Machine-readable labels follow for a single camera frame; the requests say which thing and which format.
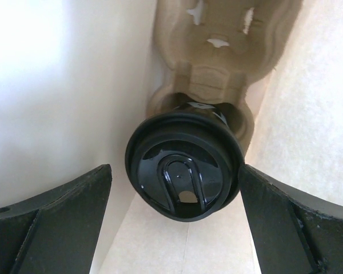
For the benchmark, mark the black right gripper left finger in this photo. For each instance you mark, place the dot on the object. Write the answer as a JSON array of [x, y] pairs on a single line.
[[56, 231]]

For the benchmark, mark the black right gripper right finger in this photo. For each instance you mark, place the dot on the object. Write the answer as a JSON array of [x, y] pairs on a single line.
[[293, 231]]

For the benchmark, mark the black cup lid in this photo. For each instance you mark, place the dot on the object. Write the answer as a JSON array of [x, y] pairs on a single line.
[[184, 164]]

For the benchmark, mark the brown pulp cup carrier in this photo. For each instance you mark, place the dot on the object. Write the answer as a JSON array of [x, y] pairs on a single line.
[[215, 50]]

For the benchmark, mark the black takeout coffee cup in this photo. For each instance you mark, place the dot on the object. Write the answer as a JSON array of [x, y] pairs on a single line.
[[207, 110]]

